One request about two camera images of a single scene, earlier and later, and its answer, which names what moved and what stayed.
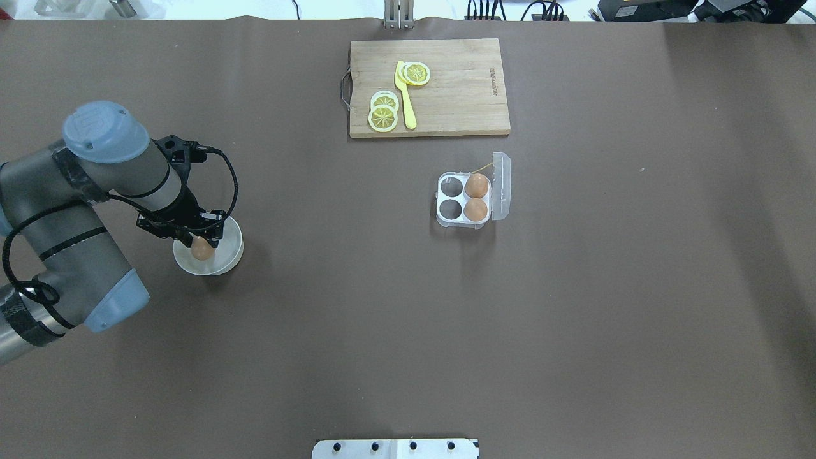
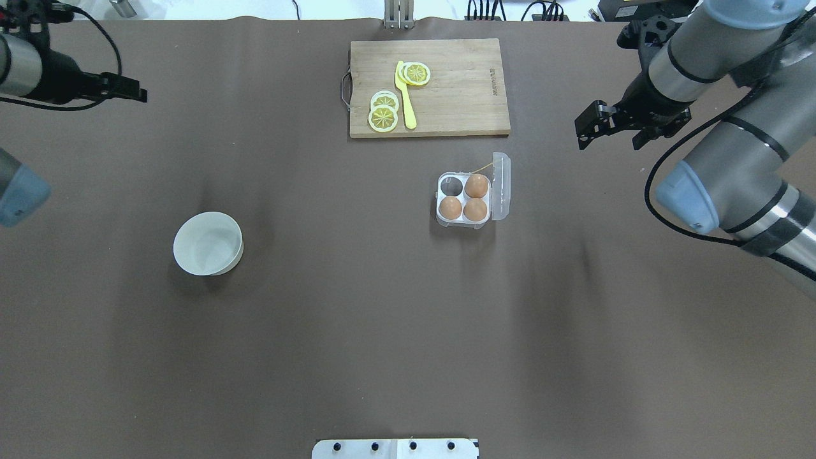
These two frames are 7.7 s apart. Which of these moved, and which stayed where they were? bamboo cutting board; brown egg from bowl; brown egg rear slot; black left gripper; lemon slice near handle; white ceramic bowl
Moved: black left gripper; brown egg from bowl
Stayed: lemon slice near handle; white ceramic bowl; brown egg rear slot; bamboo cutting board
